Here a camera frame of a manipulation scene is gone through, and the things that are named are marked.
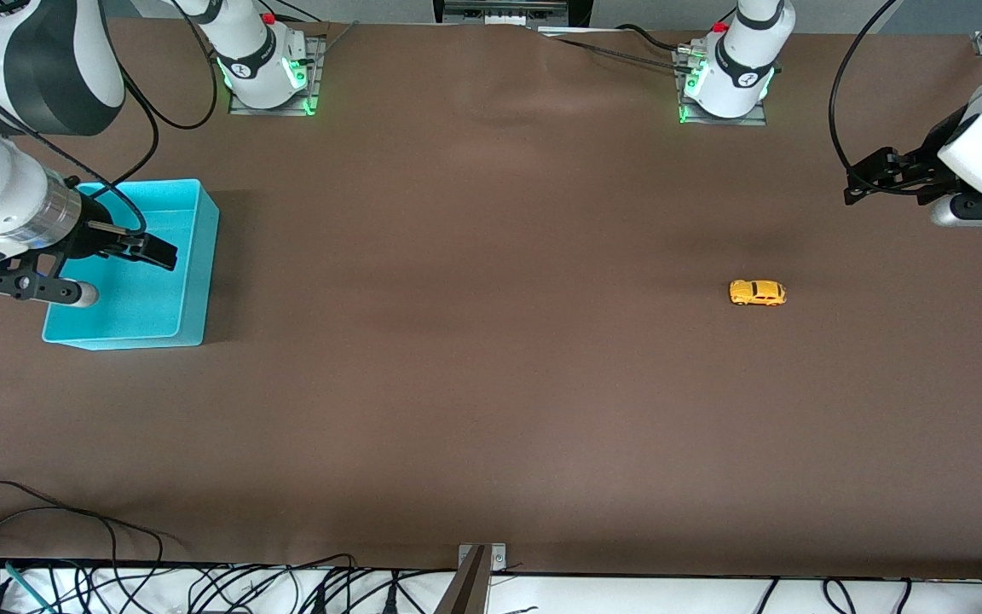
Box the yellow beetle toy car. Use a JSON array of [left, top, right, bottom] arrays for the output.
[[729, 279, 788, 307]]

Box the turquoise plastic bin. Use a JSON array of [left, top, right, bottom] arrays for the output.
[[42, 178, 221, 351]]

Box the brown table cover sheet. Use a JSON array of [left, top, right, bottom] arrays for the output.
[[0, 19, 982, 581]]

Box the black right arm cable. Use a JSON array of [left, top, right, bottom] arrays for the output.
[[0, 0, 221, 235]]

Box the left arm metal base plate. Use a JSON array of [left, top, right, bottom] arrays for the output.
[[673, 47, 769, 127]]

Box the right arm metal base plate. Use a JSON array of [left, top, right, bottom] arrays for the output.
[[228, 34, 327, 117]]

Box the thin black looping cable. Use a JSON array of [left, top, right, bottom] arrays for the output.
[[0, 480, 170, 589]]

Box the grey base cable bundle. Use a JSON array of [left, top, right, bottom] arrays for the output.
[[542, 24, 692, 73]]

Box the silver metal mount bracket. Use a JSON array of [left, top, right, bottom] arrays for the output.
[[458, 543, 508, 573]]

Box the dark camera pole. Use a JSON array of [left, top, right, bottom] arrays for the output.
[[435, 546, 489, 614]]

